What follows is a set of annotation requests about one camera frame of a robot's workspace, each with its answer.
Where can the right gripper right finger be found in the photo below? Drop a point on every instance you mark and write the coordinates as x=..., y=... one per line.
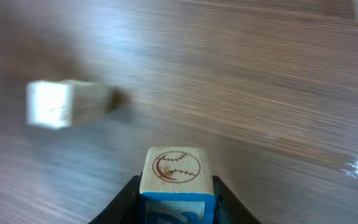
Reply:
x=228, y=208

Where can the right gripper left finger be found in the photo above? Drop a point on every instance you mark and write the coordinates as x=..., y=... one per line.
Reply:
x=124, y=208

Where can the green base tower block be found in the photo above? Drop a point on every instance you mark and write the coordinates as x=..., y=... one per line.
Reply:
x=66, y=103

